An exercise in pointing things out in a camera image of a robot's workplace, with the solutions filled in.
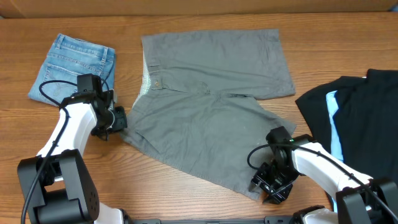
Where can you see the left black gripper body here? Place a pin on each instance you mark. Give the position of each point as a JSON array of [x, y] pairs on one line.
[[114, 121]]

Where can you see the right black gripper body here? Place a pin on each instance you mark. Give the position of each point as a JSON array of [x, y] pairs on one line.
[[276, 181]]

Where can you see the grey cotton shorts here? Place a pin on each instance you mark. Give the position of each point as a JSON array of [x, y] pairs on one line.
[[198, 108]]

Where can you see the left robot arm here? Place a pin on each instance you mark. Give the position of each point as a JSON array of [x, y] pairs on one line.
[[56, 184]]

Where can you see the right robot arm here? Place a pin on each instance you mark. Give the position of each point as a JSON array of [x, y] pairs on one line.
[[359, 198]]

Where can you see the light blue garment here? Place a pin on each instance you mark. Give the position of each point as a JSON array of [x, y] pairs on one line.
[[332, 107]]

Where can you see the folded blue denim jeans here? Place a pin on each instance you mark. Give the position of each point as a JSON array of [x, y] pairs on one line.
[[67, 59]]

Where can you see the black garment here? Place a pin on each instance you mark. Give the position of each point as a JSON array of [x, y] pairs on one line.
[[366, 121]]

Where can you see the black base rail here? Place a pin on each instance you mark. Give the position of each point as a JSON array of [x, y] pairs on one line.
[[211, 221]]

